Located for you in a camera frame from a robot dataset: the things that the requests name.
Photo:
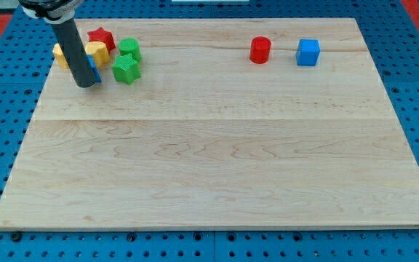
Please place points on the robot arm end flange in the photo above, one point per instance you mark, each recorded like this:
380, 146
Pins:
52, 11

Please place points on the blue cube block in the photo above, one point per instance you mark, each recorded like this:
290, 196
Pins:
307, 53

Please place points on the light wooden board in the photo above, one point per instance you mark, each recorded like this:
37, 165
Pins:
206, 139

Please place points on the red cylinder block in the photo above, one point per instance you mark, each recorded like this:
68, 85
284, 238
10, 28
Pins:
260, 49

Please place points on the green star block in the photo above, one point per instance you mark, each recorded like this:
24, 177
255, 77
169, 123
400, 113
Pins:
126, 69

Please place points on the green cylinder block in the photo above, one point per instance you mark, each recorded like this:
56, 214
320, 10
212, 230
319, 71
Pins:
130, 46

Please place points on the blue block behind rod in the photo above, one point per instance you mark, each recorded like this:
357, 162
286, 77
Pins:
94, 68

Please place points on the yellow cylinder block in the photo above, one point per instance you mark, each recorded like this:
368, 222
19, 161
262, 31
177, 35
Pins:
99, 52

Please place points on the red star block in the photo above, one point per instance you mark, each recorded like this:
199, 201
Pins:
106, 37

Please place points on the yellow block behind rod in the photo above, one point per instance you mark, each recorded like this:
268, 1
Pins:
59, 56

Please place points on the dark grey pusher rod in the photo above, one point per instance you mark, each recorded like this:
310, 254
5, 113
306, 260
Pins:
70, 42

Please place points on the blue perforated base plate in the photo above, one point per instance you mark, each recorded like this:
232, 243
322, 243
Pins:
389, 30

